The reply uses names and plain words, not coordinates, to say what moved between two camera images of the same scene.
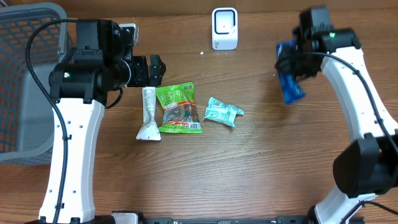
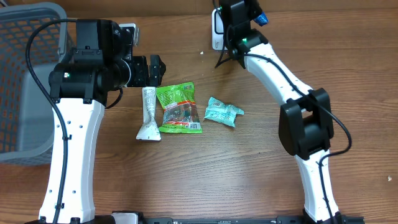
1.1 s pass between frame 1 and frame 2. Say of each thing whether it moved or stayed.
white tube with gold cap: stayed
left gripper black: stayed
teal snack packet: stayed
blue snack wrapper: moved
